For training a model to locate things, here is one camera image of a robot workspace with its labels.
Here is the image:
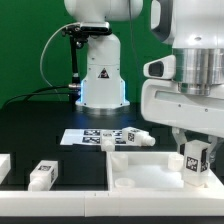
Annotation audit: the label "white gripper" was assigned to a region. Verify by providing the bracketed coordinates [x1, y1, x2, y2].
[141, 79, 224, 164]

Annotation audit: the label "white square tabletop part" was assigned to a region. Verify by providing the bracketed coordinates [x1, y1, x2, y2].
[106, 152, 224, 193]

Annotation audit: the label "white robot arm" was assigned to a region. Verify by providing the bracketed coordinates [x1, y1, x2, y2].
[64, 0, 224, 160]

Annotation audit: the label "white U-shaped fence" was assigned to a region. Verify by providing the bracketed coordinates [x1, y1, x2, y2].
[0, 154, 224, 218]

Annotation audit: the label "sheet with fiducial tags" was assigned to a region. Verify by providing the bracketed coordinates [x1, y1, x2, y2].
[60, 129, 126, 145]

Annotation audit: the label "white block at left edge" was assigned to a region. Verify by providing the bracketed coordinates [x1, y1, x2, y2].
[0, 154, 11, 184]

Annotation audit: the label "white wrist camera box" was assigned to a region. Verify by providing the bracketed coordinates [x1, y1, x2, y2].
[143, 55, 176, 80]

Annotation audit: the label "black camera stand pole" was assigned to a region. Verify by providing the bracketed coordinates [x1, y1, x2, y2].
[70, 37, 80, 103]

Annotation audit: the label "black camera on stand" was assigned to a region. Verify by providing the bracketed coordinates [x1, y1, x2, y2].
[62, 22, 112, 36]

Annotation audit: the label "black cables on table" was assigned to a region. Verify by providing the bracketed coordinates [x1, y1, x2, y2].
[2, 85, 81, 108]

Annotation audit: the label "grey camera cable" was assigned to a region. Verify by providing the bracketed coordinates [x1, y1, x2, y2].
[39, 23, 76, 101]

